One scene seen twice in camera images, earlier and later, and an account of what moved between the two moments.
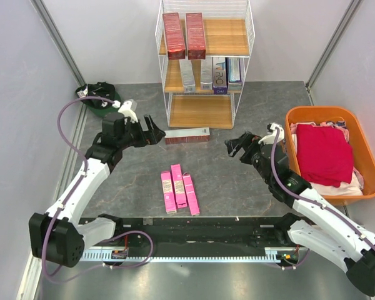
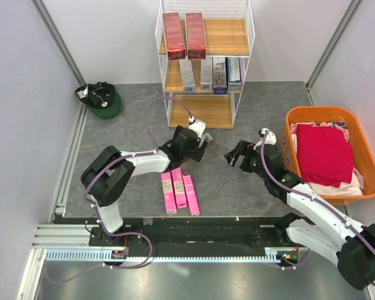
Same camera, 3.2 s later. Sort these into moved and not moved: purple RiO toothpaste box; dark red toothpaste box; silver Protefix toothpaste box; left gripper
Moved: left gripper
Not moved: silver Protefix toothpaste box; dark red toothpaste box; purple RiO toothpaste box
